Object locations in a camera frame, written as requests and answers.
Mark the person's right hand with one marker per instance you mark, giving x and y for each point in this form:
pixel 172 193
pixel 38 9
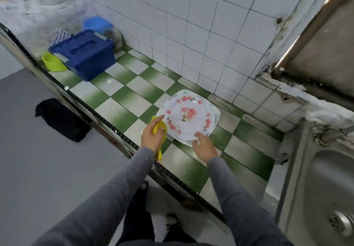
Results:
pixel 204 149

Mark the person's left hand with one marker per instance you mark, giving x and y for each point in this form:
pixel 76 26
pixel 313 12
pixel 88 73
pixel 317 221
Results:
pixel 152 139

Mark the rose plate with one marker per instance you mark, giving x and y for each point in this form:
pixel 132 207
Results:
pixel 187 115

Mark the person's right forearm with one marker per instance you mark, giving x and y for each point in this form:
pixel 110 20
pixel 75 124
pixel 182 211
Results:
pixel 243 207

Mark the person's black shoe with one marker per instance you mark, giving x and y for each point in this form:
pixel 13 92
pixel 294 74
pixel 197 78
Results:
pixel 177 229
pixel 138 215

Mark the glass jar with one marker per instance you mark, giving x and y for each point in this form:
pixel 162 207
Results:
pixel 115 37

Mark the blue plastic box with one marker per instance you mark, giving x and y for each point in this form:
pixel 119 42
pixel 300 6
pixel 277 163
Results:
pixel 83 52

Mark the stainless steel sink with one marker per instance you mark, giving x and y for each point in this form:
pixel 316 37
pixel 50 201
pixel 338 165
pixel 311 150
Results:
pixel 321 193

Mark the lime green plastic bowl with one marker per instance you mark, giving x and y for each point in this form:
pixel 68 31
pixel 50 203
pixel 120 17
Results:
pixel 53 62

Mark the blue plastic bowl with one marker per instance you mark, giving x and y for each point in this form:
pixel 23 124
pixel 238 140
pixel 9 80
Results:
pixel 98 23

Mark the metal faucet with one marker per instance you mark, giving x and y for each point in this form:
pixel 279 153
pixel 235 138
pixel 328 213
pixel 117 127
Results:
pixel 332 135

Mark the blue white checked cloth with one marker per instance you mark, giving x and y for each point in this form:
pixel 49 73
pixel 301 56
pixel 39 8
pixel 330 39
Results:
pixel 61 36

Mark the clear plastic bag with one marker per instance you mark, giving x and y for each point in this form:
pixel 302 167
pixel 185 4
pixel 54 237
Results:
pixel 44 19

